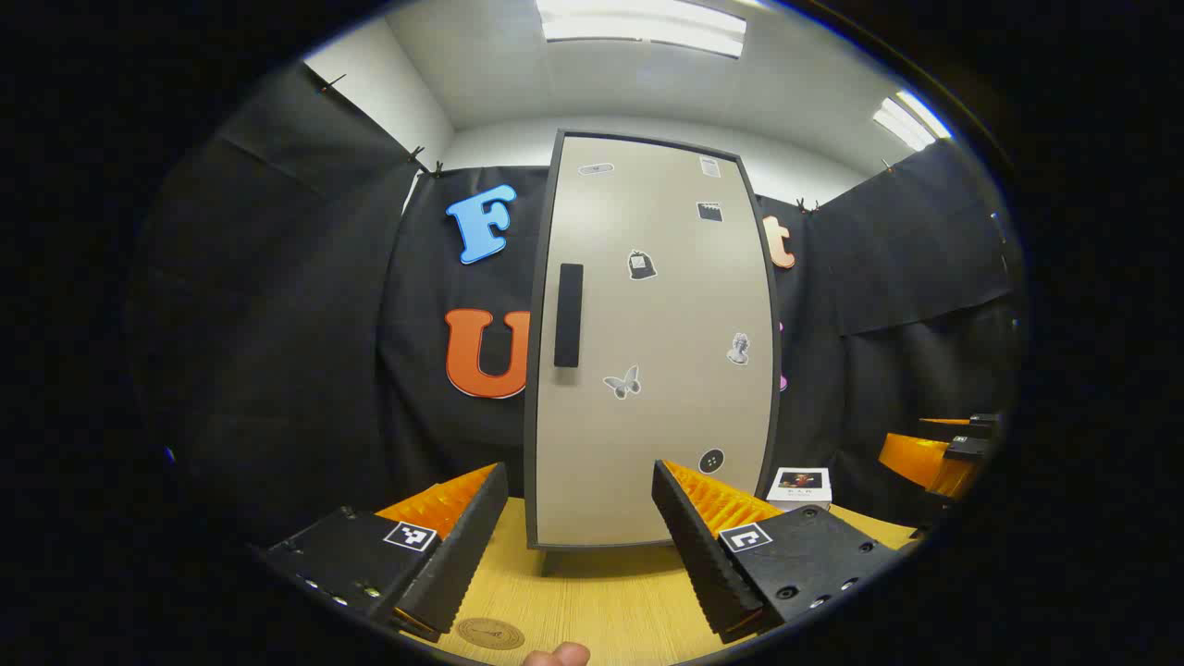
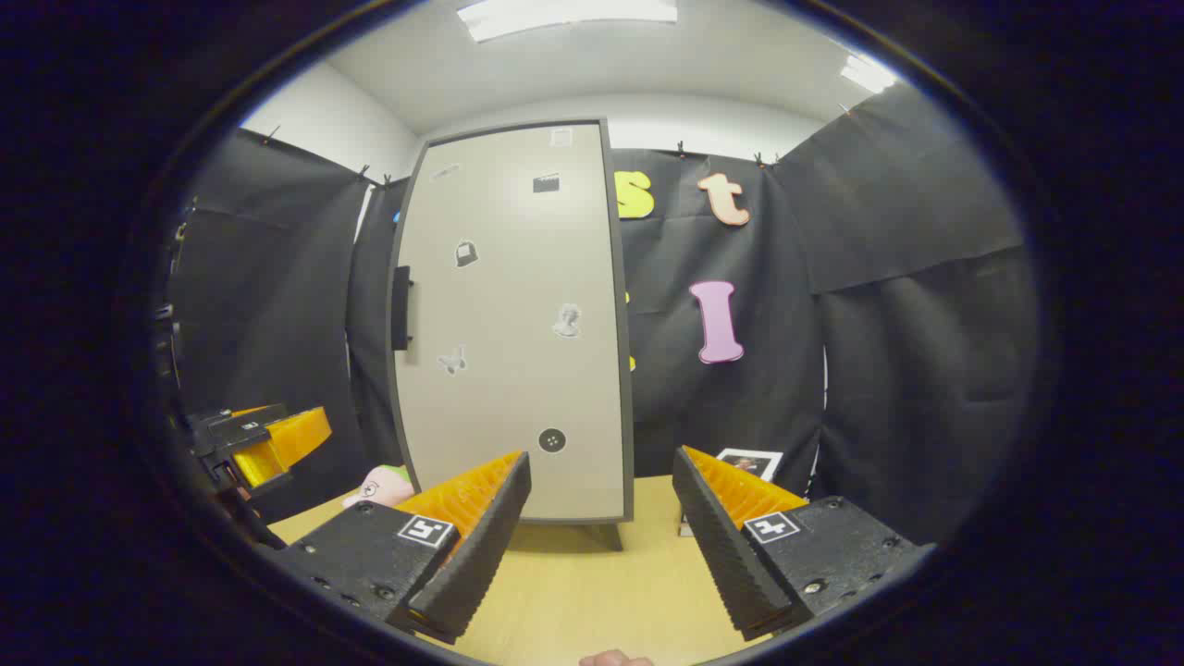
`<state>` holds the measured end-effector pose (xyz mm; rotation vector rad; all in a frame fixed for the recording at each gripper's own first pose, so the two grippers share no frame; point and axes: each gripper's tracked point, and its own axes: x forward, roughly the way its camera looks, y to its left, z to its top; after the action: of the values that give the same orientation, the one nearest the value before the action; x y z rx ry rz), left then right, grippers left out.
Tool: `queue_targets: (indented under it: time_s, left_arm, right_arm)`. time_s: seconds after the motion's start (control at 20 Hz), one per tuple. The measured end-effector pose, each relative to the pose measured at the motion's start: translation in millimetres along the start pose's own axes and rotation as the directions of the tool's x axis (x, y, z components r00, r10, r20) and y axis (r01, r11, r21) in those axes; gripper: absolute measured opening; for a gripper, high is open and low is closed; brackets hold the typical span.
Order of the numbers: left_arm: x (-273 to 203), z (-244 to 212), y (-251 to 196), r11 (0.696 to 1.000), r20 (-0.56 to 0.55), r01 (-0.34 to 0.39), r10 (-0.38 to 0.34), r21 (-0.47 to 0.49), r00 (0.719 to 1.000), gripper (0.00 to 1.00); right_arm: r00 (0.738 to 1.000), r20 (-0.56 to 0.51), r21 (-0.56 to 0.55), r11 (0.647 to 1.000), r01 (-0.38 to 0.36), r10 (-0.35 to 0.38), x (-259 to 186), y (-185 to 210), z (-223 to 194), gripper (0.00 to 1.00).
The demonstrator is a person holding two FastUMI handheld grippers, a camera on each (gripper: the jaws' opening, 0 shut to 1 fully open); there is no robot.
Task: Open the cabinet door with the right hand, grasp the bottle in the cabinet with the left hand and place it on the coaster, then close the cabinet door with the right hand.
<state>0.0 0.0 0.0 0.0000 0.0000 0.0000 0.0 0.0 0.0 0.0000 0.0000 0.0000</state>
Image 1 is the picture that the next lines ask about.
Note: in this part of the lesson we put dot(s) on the white picture-cover book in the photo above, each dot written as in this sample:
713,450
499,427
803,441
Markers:
800,483

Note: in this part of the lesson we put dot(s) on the black backdrop cloth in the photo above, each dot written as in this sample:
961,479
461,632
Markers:
277,324

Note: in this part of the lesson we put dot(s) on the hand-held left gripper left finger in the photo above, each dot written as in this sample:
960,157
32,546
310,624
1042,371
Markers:
467,546

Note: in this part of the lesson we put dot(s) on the small ceiling light panel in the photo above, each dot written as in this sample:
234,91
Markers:
911,118

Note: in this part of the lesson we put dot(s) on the dark grey cabinet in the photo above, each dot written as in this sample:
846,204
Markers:
530,444

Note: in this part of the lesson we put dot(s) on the long ceiling light panel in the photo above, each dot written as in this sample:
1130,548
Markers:
638,26

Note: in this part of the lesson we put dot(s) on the round brown coaster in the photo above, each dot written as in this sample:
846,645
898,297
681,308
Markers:
490,634

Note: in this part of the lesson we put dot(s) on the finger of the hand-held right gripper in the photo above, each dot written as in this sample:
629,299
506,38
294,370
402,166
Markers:
982,424
916,462

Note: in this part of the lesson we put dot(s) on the beige cabinet door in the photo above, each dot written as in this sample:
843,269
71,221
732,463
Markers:
647,416

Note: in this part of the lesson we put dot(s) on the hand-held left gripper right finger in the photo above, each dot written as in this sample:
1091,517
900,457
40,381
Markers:
703,555

